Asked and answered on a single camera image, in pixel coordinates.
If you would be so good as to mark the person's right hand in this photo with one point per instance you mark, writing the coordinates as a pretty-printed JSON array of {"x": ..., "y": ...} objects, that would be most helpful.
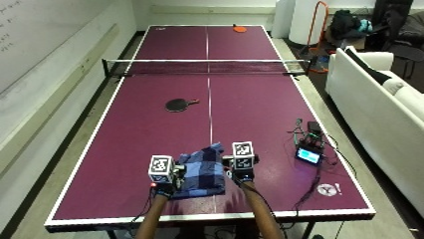
[{"x": 242, "y": 174}]

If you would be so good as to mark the person's left hand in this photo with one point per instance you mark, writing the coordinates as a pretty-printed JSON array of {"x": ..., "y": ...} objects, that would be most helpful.
[{"x": 169, "y": 186}]

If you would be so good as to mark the blue plaid cloth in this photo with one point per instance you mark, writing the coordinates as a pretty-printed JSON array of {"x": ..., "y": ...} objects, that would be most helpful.
[{"x": 201, "y": 174}]

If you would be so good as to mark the left glove marker cube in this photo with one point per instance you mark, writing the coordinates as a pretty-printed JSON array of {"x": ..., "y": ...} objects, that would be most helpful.
[{"x": 161, "y": 169}]

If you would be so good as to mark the glove marker cube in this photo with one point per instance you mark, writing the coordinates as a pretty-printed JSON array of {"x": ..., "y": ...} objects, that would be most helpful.
[
  {"x": 243, "y": 155},
  {"x": 161, "y": 169}
]

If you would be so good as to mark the right glove marker cube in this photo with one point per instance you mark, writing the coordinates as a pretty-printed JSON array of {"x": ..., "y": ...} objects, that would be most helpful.
[{"x": 243, "y": 155}]

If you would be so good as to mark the electronics box with screen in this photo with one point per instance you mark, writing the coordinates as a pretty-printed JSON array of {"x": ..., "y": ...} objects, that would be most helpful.
[{"x": 310, "y": 146}]

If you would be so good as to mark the white round sticker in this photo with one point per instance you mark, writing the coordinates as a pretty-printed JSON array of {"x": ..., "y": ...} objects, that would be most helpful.
[{"x": 327, "y": 189}]

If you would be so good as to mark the black table tennis paddle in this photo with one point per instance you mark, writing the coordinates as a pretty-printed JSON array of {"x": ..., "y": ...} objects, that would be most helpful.
[{"x": 178, "y": 104}]

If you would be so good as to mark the table tennis net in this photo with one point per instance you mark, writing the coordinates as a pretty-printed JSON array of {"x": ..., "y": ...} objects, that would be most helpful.
[{"x": 207, "y": 66}]

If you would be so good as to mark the white sofa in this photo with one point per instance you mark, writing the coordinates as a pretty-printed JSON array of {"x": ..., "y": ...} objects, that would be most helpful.
[{"x": 379, "y": 109}]

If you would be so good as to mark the orange table tennis paddle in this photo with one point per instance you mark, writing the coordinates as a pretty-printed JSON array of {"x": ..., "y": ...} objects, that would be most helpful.
[{"x": 239, "y": 29}]

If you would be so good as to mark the white cylindrical column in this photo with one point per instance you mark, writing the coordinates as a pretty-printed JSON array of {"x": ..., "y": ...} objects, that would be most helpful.
[{"x": 304, "y": 21}]

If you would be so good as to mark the black backpack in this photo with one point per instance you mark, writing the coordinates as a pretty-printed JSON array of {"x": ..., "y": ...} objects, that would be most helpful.
[{"x": 344, "y": 25}]

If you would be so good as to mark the whiteboard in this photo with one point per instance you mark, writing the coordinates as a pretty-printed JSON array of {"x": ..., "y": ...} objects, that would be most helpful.
[{"x": 40, "y": 40}]

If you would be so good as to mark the black office chair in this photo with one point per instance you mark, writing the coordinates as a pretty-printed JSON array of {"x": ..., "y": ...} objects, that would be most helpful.
[{"x": 399, "y": 30}]

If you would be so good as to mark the orange metal frame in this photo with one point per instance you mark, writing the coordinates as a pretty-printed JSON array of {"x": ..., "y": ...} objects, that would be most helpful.
[{"x": 319, "y": 36}]

